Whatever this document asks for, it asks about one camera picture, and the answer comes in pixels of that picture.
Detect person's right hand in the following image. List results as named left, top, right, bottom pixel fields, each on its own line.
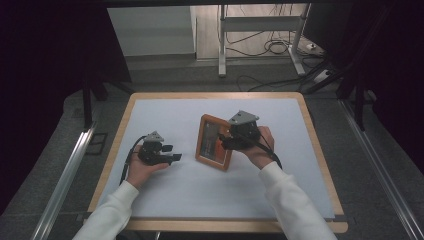
left=238, top=125, right=279, bottom=171

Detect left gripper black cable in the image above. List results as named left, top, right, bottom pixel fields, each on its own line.
left=119, top=134, right=148, bottom=186

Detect black floor cables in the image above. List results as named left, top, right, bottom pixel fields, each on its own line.
left=224, top=3, right=331, bottom=93

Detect white metal desk frame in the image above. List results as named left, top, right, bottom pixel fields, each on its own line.
left=218, top=3, right=313, bottom=78

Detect wooden photo frame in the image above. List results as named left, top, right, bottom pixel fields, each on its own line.
left=195, top=113, right=234, bottom=172

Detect white table mat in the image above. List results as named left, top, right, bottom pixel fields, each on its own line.
left=92, top=97, right=336, bottom=221

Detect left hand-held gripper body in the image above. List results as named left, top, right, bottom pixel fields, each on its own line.
left=138, top=130, right=174, bottom=166

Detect dark curtain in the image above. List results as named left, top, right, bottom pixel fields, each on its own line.
left=0, top=0, right=133, bottom=214
left=333, top=0, right=424, bottom=164

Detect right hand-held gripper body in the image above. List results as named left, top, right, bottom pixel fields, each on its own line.
left=228, top=109, right=262, bottom=151

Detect white power strip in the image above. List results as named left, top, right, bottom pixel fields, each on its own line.
left=313, top=69, right=334, bottom=84

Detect aluminium rail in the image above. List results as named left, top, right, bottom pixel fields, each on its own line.
left=338, top=99, right=424, bottom=240
left=31, top=121, right=98, bottom=240

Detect person's left hand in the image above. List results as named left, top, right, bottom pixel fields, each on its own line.
left=125, top=154, right=170, bottom=191

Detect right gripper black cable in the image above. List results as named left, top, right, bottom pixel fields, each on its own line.
left=253, top=133, right=284, bottom=170

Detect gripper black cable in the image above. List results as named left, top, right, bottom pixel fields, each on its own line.
left=253, top=133, right=284, bottom=170
left=119, top=134, right=148, bottom=186

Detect white wall panel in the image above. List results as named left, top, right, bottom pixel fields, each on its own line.
left=107, top=5, right=198, bottom=58

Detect black floor grille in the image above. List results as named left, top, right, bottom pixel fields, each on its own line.
left=84, top=132, right=109, bottom=156

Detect black metal stand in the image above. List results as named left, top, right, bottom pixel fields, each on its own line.
left=81, top=73, right=134, bottom=131
left=336, top=73, right=378, bottom=131

